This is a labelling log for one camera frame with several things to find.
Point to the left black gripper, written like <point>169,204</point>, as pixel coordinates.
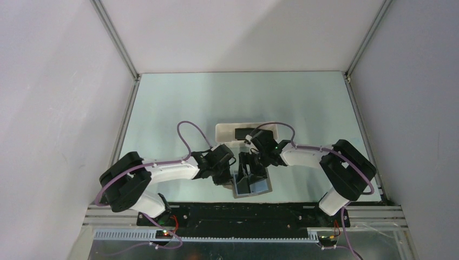
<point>223,180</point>

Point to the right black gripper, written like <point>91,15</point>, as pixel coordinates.
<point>246,158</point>

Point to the silver metal card holder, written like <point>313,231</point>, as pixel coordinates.
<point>258,188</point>

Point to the single black credit card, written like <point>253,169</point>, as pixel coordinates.
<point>243,186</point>

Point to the black credit card stack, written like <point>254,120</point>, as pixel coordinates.
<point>241,134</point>

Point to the white plastic tray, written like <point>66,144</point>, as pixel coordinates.
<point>225,133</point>

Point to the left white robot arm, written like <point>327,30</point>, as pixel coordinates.
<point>124,184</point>

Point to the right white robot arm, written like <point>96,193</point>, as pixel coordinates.
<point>349,172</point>

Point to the left small circuit board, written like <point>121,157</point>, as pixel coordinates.
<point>163,234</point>

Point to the small circuit board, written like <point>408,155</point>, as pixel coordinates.
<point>328,239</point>
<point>163,234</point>

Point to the right small circuit board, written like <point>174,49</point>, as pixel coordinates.
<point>328,239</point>

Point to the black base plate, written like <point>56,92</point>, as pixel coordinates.
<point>251,220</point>

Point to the white slotted cable duct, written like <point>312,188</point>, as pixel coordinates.
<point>154,236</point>

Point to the right aluminium frame post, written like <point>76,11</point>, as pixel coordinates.
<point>380,15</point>

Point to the aluminium frame post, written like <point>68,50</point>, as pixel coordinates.
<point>380,15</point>
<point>109,26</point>

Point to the left aluminium frame post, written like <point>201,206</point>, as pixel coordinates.
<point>109,26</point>

